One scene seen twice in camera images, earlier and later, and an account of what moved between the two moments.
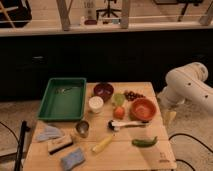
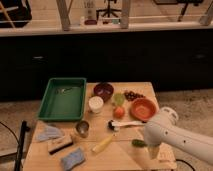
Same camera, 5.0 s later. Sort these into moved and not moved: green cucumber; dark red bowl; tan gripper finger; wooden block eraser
Moved: tan gripper finger
Not moved: dark red bowl; wooden block eraser; green cucumber
